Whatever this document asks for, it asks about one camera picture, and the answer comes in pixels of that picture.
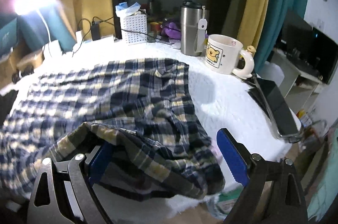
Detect plaid blue yellow pants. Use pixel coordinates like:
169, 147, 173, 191
1, 58, 225, 199

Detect black flat device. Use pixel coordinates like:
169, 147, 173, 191
246, 75, 301, 143

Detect white textured table cloth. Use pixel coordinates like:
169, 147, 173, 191
13, 41, 291, 223

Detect white computer desk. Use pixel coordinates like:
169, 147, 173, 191
270, 48, 327, 113

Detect brown cardboard box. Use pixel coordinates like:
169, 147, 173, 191
0, 49, 44, 88

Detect black computer monitor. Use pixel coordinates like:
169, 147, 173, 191
274, 10, 337, 84

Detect white power strip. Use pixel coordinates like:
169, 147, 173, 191
72, 36, 115, 53

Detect white bear cartoon mug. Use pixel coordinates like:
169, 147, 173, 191
204, 34, 254, 80

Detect white charger plug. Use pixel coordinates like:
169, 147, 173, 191
76, 30, 83, 43

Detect black charger adapter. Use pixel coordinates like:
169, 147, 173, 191
90, 22, 101, 41

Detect white perforated plastic basket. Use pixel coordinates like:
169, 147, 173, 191
120, 14, 148, 44

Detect purple cloth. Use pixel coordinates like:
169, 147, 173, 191
162, 22, 181, 40

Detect white desk lamp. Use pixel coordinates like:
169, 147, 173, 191
13, 0, 68, 58

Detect stainless steel tumbler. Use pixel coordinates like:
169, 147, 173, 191
180, 1, 209, 56

